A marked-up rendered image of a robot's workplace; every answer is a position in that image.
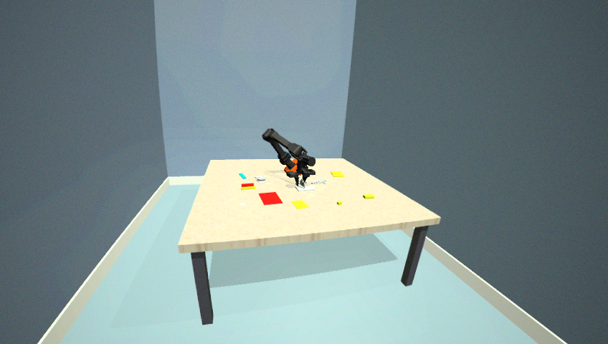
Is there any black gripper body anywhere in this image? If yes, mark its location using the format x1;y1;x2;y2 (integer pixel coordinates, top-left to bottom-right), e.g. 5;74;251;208
286;163;315;178

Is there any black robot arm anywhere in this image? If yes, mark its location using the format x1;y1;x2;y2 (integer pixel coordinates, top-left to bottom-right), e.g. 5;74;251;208
262;128;316;177

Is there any red flat rectangular plate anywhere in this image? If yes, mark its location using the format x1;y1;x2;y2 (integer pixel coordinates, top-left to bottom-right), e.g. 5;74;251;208
259;192;282;206

